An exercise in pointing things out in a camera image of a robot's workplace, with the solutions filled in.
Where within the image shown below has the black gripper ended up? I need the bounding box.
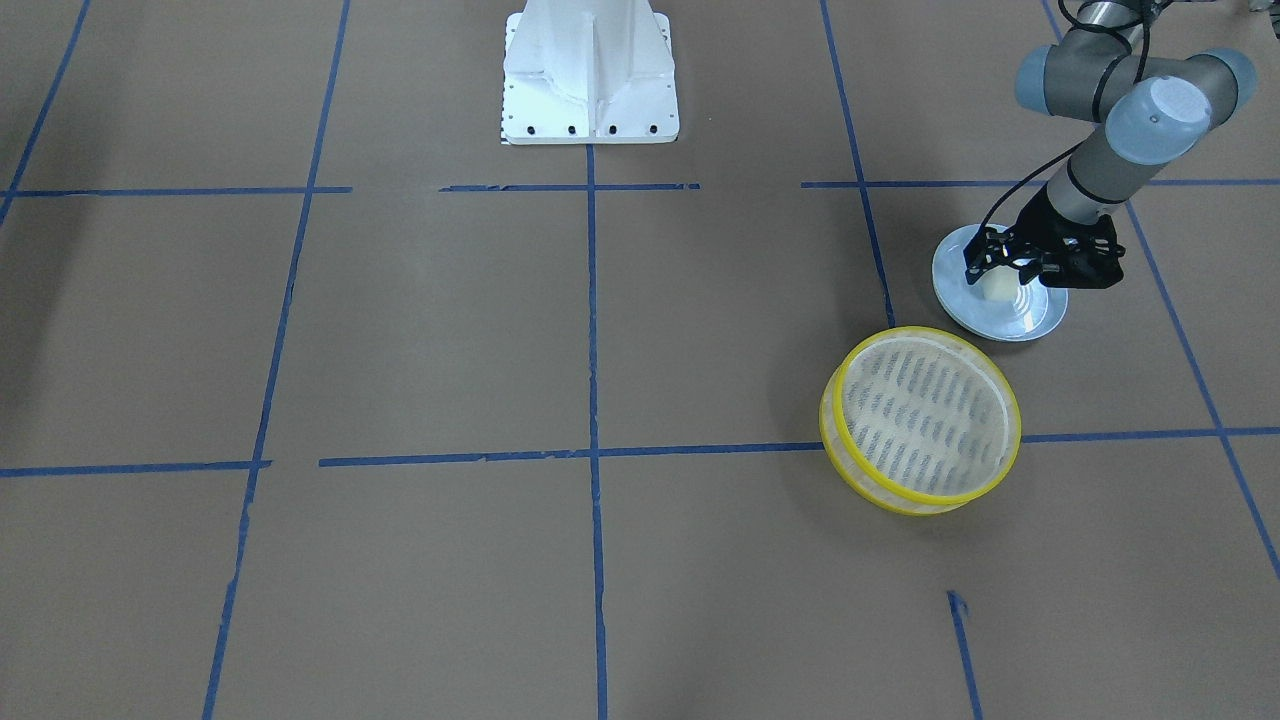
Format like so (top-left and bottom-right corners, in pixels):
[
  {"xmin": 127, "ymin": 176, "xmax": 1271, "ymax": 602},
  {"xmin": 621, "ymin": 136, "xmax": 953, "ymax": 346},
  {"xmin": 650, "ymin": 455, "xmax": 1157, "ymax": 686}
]
[{"xmin": 964, "ymin": 186, "xmax": 1083, "ymax": 287}]

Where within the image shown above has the white steamed bun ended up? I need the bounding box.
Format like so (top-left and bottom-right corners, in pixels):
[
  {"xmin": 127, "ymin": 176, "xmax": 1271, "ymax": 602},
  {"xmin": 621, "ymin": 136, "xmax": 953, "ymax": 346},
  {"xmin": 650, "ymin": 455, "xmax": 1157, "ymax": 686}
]
[{"xmin": 975, "ymin": 266, "xmax": 1021, "ymax": 304}]

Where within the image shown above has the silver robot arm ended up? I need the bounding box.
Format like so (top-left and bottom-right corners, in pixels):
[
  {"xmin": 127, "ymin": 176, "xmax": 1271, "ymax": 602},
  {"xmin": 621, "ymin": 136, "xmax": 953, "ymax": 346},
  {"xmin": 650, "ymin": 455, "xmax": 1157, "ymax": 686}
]
[{"xmin": 963, "ymin": 1, "xmax": 1258, "ymax": 290}]

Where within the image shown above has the yellow rimmed bamboo steamer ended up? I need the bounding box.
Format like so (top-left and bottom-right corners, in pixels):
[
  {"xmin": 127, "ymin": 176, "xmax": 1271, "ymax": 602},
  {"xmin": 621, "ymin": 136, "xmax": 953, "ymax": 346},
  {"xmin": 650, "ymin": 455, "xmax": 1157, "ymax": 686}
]
[{"xmin": 819, "ymin": 325, "xmax": 1023, "ymax": 518}]

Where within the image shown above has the light blue plate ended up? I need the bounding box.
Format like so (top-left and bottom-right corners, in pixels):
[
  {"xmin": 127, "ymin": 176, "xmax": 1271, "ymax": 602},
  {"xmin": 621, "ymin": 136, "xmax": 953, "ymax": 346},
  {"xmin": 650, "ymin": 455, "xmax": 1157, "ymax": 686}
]
[{"xmin": 932, "ymin": 224, "xmax": 1069, "ymax": 342}]

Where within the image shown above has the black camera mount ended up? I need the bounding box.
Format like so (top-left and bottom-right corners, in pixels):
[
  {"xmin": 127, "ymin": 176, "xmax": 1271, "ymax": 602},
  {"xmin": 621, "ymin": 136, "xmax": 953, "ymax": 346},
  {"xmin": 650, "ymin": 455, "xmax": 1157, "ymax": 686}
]
[{"xmin": 1037, "ymin": 213, "xmax": 1126, "ymax": 290}]

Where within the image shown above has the white camera post base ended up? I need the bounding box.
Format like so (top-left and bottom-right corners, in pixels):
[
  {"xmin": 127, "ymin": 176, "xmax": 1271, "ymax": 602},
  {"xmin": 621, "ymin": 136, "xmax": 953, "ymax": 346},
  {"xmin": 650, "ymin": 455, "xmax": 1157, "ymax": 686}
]
[{"xmin": 500, "ymin": 1, "xmax": 681, "ymax": 146}]

